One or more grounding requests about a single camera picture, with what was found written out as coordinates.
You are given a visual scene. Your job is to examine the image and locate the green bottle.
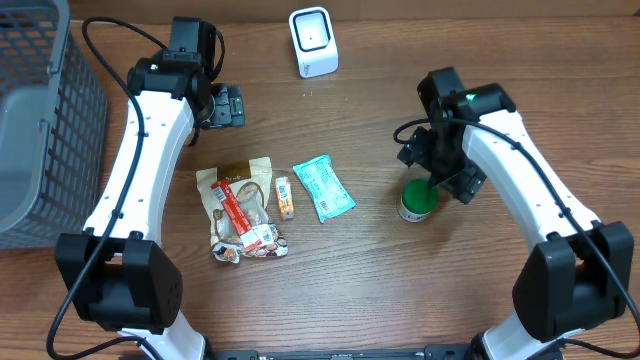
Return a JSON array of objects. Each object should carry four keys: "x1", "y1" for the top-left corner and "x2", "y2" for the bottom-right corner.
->
[{"x1": 397, "y1": 178, "x2": 439, "y2": 223}]

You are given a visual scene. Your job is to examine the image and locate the brown nut snack pouch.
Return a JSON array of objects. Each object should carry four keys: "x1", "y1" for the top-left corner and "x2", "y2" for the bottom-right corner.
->
[{"x1": 196, "y1": 157, "x2": 288, "y2": 264}]

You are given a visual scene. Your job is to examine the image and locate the orange snack packet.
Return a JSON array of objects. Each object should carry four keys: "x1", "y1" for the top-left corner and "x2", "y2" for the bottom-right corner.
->
[{"x1": 275, "y1": 176, "x2": 295, "y2": 221}]

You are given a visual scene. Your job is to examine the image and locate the teal tissue pack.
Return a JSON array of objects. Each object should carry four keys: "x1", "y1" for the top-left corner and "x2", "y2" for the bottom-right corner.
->
[{"x1": 292, "y1": 154, "x2": 356, "y2": 224}]

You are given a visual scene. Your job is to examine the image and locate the red snack bar wrapper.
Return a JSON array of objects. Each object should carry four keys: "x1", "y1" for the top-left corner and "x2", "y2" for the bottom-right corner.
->
[{"x1": 211, "y1": 179, "x2": 262, "y2": 252}]

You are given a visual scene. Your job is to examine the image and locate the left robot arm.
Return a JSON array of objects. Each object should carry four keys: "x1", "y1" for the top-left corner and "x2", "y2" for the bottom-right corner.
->
[{"x1": 55, "y1": 17, "x2": 245, "y2": 359}]

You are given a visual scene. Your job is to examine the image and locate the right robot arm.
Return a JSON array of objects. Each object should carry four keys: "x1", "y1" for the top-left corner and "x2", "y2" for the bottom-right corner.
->
[{"x1": 398, "y1": 67, "x2": 639, "y2": 359}]

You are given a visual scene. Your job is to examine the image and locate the white barcode scanner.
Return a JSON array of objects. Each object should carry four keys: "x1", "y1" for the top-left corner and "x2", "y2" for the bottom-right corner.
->
[{"x1": 288, "y1": 6, "x2": 339, "y2": 78}]

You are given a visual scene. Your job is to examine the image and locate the grey plastic mesh basket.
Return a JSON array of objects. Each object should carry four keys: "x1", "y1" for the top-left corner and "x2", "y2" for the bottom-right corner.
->
[{"x1": 1, "y1": 0, "x2": 109, "y2": 249}]

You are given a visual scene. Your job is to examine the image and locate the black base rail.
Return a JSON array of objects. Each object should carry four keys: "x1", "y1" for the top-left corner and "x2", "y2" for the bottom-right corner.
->
[{"x1": 205, "y1": 345, "x2": 471, "y2": 360}]

